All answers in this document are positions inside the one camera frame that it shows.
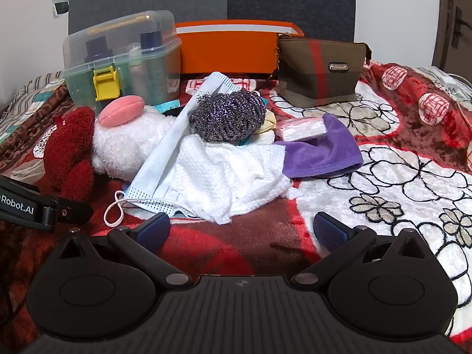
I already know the white textured towel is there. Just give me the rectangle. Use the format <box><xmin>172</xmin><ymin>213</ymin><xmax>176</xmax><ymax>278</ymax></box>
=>
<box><xmin>162</xmin><ymin>135</ymin><xmax>303</xmax><ymax>225</ymax></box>

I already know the white cap bottle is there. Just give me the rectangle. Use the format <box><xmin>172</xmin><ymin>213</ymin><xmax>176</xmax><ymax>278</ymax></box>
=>
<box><xmin>127</xmin><ymin>42</ymin><xmax>146</xmax><ymax>95</ymax></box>

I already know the pink tissue packet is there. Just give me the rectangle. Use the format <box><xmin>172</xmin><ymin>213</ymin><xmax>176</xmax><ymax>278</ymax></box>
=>
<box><xmin>276</xmin><ymin>117</ymin><xmax>327</xmax><ymax>141</ymax></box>

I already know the olive pouch red stripe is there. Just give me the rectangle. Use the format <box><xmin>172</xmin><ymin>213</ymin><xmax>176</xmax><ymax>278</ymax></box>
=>
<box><xmin>271</xmin><ymin>33</ymin><xmax>372</xmax><ymax>104</ymax></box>

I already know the red floral printed blanket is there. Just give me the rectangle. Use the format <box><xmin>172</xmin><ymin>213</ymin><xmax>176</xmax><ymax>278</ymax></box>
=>
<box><xmin>0</xmin><ymin>61</ymin><xmax>472</xmax><ymax>354</ymax></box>

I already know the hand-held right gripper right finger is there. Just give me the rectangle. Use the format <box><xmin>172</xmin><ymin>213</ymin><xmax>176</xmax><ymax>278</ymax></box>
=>
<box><xmin>291</xmin><ymin>211</ymin><xmax>436</xmax><ymax>292</ymax></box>

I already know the steel wool scrubber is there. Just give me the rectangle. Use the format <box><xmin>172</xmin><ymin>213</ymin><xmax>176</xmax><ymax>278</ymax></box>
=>
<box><xmin>190</xmin><ymin>90</ymin><xmax>267</xmax><ymax>142</ymax></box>

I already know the plaid bed sheet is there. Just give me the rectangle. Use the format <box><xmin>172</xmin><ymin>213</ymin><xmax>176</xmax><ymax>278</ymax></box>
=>
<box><xmin>0</xmin><ymin>71</ymin><xmax>66</xmax><ymax>141</ymax></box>

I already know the blue face mask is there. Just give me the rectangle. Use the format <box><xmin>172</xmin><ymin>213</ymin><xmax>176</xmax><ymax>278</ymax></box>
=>
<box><xmin>104</xmin><ymin>72</ymin><xmax>240</xmax><ymax>227</ymax></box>

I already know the blue wet wipes packet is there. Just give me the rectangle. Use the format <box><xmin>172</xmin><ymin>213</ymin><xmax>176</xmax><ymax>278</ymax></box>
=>
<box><xmin>154</xmin><ymin>99</ymin><xmax>181</xmax><ymax>114</ymax></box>

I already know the purple cloth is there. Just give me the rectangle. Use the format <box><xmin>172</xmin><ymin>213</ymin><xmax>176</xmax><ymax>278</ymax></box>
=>
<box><xmin>275</xmin><ymin>112</ymin><xmax>364</xmax><ymax>179</ymax></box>

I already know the orange cardboard box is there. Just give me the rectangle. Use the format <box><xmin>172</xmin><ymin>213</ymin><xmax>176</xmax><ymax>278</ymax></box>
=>
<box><xmin>175</xmin><ymin>19</ymin><xmax>305</xmax><ymax>82</ymax></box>

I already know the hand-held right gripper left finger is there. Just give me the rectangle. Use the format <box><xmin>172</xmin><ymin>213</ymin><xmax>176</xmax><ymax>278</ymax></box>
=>
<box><xmin>50</xmin><ymin>212</ymin><xmax>194</xmax><ymax>292</ymax></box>

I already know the door handle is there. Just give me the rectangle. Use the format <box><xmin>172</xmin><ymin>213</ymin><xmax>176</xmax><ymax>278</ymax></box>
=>
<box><xmin>452</xmin><ymin>6</ymin><xmax>472</xmax><ymax>47</ymax></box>

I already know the navy cap bottle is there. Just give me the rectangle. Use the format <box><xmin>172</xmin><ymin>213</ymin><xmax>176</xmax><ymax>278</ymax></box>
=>
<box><xmin>139</xmin><ymin>31</ymin><xmax>167</xmax><ymax>97</ymax></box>

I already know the white plush toy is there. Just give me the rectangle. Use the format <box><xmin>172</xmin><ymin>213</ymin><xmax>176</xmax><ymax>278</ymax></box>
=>
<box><xmin>92</xmin><ymin>95</ymin><xmax>178</xmax><ymax>182</ymax></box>

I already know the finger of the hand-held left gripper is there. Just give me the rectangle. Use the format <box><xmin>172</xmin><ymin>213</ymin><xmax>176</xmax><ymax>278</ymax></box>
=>
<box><xmin>41</xmin><ymin>197</ymin><xmax>94</xmax><ymax>234</ymax></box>

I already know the pale yellow cloth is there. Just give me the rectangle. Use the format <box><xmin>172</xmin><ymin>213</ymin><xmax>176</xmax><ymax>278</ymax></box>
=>
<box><xmin>253</xmin><ymin>112</ymin><xmax>277</xmax><ymax>136</ymax></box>

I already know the white charger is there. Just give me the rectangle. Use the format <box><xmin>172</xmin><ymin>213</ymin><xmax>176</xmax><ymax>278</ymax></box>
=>
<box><xmin>434</xmin><ymin>74</ymin><xmax>461</xmax><ymax>100</ymax></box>

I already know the clear storage box yellow latch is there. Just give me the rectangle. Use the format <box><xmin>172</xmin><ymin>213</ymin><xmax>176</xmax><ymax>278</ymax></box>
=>
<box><xmin>62</xmin><ymin>10</ymin><xmax>182</xmax><ymax>113</ymax></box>

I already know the brown patterned cloth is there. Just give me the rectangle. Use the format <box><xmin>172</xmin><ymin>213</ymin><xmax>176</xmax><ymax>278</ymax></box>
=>
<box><xmin>0</xmin><ymin>81</ymin><xmax>72</xmax><ymax>179</ymax></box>

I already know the red plush bear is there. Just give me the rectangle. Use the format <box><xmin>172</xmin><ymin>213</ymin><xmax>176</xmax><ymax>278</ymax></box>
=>
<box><xmin>43</xmin><ymin>107</ymin><xmax>97</xmax><ymax>201</ymax></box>

